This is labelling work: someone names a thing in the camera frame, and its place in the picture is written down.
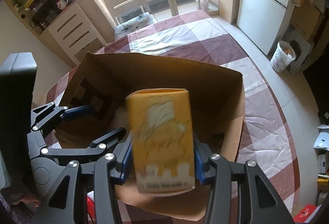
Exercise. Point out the white floral mug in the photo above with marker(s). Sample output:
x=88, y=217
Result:
x=61, y=3

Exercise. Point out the brown cardboard box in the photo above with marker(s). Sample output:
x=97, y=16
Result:
x=154, y=72

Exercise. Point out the grey plastic mailer bag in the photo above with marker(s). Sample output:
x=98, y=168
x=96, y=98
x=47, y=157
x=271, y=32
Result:
x=322, y=139

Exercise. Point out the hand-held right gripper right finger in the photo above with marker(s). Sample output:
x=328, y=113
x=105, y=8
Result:
x=198, y=170

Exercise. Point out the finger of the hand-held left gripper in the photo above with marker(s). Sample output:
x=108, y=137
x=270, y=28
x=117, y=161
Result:
x=77, y=111
x=77, y=152

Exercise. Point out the yellow cartoon carton box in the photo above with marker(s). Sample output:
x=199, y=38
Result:
x=164, y=141

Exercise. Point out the white refrigerator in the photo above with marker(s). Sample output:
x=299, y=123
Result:
x=262, y=7

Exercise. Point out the red box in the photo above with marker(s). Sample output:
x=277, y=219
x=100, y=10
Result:
x=305, y=213

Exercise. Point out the black cabinet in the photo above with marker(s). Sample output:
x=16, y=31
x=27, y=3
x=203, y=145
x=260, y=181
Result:
x=318, y=80

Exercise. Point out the grey plastic stool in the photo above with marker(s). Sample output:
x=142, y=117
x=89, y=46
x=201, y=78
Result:
x=303, y=51

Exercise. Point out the checked tablecloth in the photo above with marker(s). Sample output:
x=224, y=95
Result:
x=180, y=38

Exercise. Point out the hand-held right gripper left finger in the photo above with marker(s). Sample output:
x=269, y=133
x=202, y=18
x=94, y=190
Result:
x=126, y=162

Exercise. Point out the white drawer cabinet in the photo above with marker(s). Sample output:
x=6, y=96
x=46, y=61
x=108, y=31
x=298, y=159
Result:
x=72, y=33

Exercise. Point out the chair cushion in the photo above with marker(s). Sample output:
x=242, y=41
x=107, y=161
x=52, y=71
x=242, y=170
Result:
x=136, y=22

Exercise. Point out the patterned white wastebasket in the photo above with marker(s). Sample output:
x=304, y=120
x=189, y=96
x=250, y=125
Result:
x=282, y=58

